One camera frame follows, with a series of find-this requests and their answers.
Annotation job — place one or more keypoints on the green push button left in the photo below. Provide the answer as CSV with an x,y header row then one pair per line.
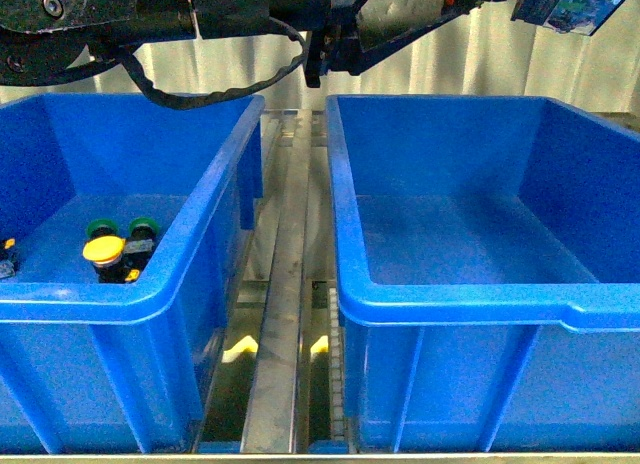
x,y
100,228

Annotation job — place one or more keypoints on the blue plastic bin left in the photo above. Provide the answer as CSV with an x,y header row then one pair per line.
x,y
117,368

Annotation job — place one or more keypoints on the metal centre conveyor rail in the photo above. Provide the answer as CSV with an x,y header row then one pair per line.
x,y
271,422

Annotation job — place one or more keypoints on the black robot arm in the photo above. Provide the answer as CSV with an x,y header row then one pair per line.
x,y
54,42

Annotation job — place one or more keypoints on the blue plastic bin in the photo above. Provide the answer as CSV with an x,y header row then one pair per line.
x,y
117,368
487,258

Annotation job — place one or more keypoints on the green push button right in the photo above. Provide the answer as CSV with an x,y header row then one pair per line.
x,y
141,242

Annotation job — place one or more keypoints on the blue plastic bin right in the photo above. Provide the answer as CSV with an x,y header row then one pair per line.
x,y
487,258

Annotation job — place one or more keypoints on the green mushroom push button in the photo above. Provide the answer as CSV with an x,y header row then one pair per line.
x,y
9,260

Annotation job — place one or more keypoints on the yellow mushroom push button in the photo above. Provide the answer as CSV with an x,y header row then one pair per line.
x,y
106,254

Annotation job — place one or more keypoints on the white roller track strip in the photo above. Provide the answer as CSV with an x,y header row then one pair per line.
x,y
338,421

